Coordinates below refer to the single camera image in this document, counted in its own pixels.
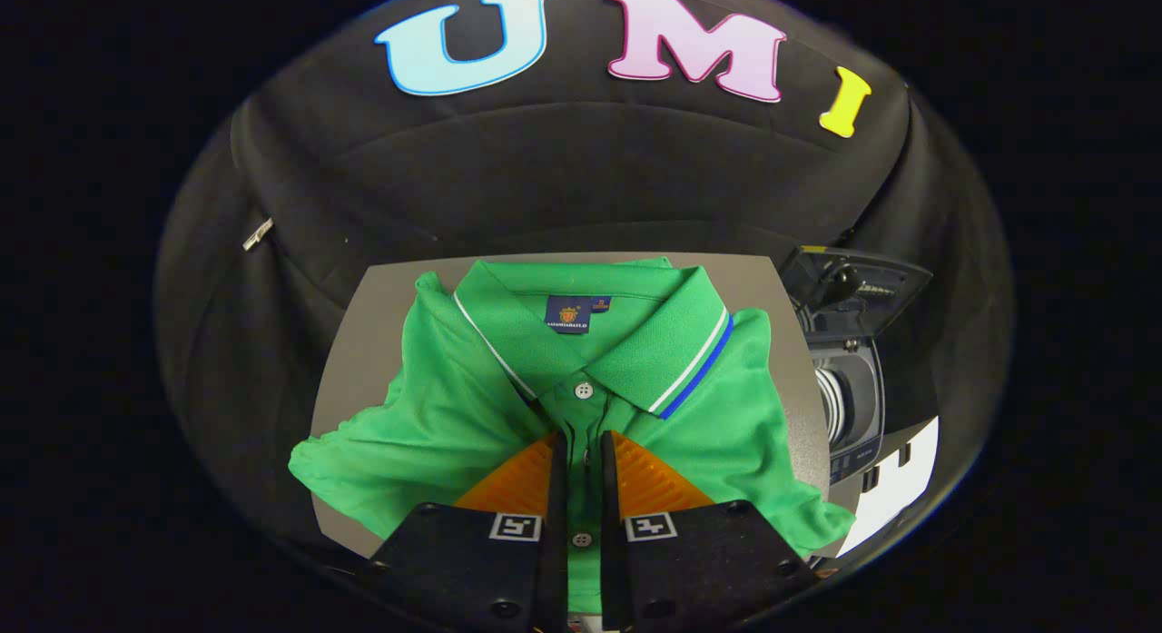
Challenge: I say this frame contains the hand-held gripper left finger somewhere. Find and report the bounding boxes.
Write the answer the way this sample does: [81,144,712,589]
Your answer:
[363,430,569,633]

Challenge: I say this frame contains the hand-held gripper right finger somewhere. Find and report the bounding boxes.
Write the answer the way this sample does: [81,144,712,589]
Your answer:
[599,429,823,632]

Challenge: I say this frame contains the green polo shirt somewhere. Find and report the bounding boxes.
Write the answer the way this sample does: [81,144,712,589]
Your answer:
[289,256,856,616]

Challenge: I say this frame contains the dark grey washing machine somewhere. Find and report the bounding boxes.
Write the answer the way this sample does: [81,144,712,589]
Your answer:
[803,336,887,489]

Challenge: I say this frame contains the dark washing machine lid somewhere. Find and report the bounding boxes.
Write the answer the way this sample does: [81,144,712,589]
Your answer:
[781,245,934,343]

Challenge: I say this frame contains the black backdrop cloth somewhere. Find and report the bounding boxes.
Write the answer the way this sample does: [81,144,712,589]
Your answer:
[154,0,1015,570]

